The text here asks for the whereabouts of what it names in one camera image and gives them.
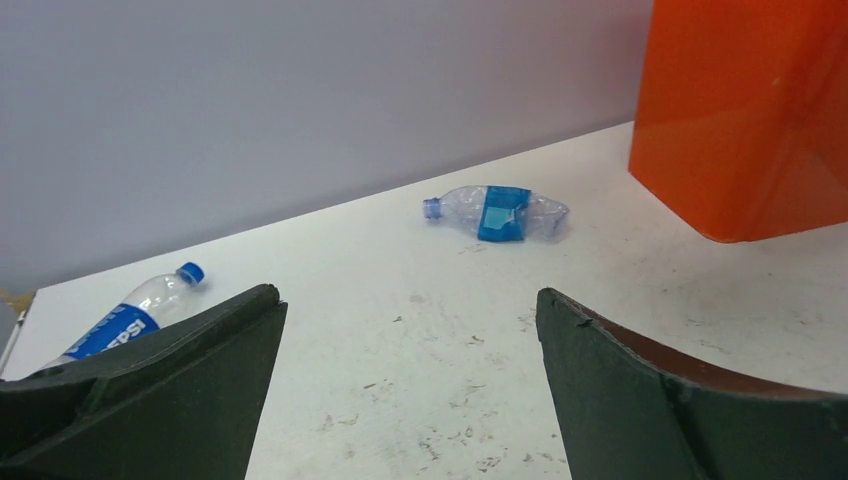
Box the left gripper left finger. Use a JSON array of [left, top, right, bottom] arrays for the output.
[[1, 284, 287, 479]]

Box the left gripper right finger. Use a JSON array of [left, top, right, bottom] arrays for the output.
[[536, 288, 847, 479]]

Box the orange plastic bin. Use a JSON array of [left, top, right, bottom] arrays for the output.
[[629, 0, 847, 243]]

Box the clear Pepsi bottle top left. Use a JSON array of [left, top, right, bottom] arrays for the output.
[[43, 262, 205, 370]]

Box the crushed blue label bottle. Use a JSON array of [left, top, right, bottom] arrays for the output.
[[422, 185, 570, 243]]

